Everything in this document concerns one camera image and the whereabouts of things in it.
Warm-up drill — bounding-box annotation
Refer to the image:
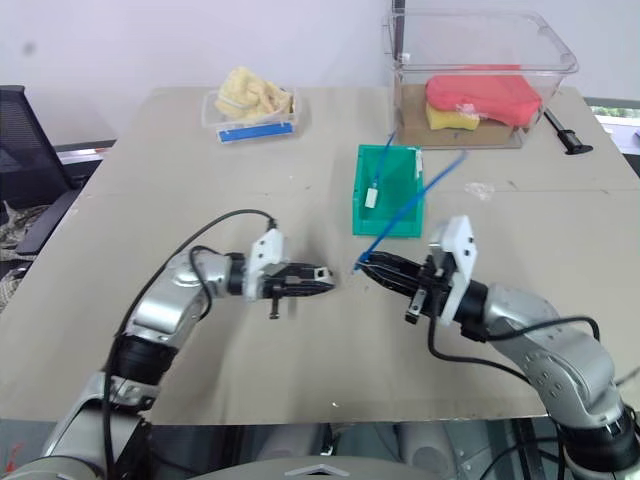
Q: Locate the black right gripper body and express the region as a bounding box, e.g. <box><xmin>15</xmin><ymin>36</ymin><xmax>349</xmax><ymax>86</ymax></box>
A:
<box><xmin>403</xmin><ymin>253</ymin><xmax>452</xmax><ymax>325</ymax></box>

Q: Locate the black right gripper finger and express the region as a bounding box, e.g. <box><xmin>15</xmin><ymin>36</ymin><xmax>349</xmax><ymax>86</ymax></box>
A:
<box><xmin>356</xmin><ymin>262</ymin><xmax>422</xmax><ymax>302</ymax></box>
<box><xmin>366</xmin><ymin>250</ymin><xmax>427</xmax><ymax>275</ymax></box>

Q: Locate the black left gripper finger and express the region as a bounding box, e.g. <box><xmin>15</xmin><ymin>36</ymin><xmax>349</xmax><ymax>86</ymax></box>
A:
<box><xmin>298</xmin><ymin>261</ymin><xmax>335</xmax><ymax>282</ymax></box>
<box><xmin>298</xmin><ymin>278</ymin><xmax>338</xmax><ymax>300</ymax></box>

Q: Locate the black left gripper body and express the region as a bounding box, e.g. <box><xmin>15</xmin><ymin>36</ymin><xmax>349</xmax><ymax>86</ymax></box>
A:
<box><xmin>258</xmin><ymin>262</ymin><xmax>305</xmax><ymax>321</ymax></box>

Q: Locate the blue network cable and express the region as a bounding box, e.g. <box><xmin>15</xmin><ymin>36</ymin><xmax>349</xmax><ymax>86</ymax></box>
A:
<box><xmin>370</xmin><ymin>130</ymin><xmax>399</xmax><ymax>191</ymax></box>
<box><xmin>350</xmin><ymin>149</ymin><xmax>471</xmax><ymax>274</ymax></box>

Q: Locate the green plastic bin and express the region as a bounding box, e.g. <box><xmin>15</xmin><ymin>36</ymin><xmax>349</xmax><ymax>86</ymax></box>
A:
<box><xmin>350</xmin><ymin>143</ymin><xmax>427</xmax><ymax>238</ymax></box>

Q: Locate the clear plastic scrap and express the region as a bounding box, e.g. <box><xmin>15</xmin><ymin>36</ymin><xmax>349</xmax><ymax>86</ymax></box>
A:
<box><xmin>464</xmin><ymin>181</ymin><xmax>497</xmax><ymax>202</ymax></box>

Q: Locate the blue label strip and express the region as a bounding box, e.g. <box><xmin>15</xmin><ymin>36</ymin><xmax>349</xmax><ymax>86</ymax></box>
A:
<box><xmin>217</xmin><ymin>121</ymin><xmax>294</xmax><ymax>145</ymax></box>

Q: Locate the yellow sponge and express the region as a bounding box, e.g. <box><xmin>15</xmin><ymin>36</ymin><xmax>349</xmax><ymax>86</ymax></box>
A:
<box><xmin>425</xmin><ymin>99</ymin><xmax>482</xmax><ymax>133</ymax></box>

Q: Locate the small clear plastic box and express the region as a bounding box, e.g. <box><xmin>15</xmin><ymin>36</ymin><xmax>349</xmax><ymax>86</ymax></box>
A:
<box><xmin>200</xmin><ymin>86</ymin><xmax>306</xmax><ymax>147</ymax></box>

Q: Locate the grey rounded robot torso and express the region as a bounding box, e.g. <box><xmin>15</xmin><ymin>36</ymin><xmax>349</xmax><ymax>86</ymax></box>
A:
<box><xmin>149</xmin><ymin>422</ymin><xmax>566</xmax><ymax>480</ymax></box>

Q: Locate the pale yellow cloth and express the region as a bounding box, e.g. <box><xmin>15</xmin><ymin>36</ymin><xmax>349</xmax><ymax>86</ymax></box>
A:
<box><xmin>214</xmin><ymin>65</ymin><xmax>297</xmax><ymax>127</ymax></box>

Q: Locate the black hand tool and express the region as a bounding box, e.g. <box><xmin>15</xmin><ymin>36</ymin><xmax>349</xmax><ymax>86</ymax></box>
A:
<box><xmin>543</xmin><ymin>108</ymin><xmax>595</xmax><ymax>157</ymax></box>

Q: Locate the large clear plastic container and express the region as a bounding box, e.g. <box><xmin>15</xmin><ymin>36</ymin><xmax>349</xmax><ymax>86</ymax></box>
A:
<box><xmin>381</xmin><ymin>8</ymin><xmax>581</xmax><ymax>152</ymax></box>

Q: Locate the patterned fabric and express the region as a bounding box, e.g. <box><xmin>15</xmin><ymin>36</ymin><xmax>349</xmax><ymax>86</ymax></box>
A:
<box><xmin>0</xmin><ymin>199</ymin><xmax>49</xmax><ymax>314</ymax></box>

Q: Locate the black mesh office chair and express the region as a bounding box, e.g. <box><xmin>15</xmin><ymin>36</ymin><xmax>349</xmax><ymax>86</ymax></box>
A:
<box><xmin>0</xmin><ymin>84</ymin><xmax>84</xmax><ymax>257</ymax></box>

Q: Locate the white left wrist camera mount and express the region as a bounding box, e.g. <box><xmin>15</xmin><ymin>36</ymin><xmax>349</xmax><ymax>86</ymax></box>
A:
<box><xmin>243</xmin><ymin>228</ymin><xmax>292</xmax><ymax>303</ymax></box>

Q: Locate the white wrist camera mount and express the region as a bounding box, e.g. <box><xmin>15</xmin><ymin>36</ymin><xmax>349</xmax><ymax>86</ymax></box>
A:
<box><xmin>243</xmin><ymin>228</ymin><xmax>292</xmax><ymax>303</ymax></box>
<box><xmin>428</xmin><ymin>214</ymin><xmax>480</xmax><ymax>328</ymax></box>

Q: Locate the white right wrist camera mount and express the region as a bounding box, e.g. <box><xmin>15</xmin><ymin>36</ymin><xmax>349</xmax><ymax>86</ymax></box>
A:
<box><xmin>428</xmin><ymin>214</ymin><xmax>480</xmax><ymax>328</ymax></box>

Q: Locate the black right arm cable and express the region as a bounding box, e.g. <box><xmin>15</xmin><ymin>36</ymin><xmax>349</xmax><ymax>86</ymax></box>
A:
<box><xmin>426</xmin><ymin>313</ymin><xmax>602</xmax><ymax>387</ymax></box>

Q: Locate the grey upright post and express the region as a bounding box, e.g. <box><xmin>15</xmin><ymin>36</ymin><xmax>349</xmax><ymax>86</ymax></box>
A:
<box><xmin>390</xmin><ymin>0</ymin><xmax>407</xmax><ymax>57</ymax></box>

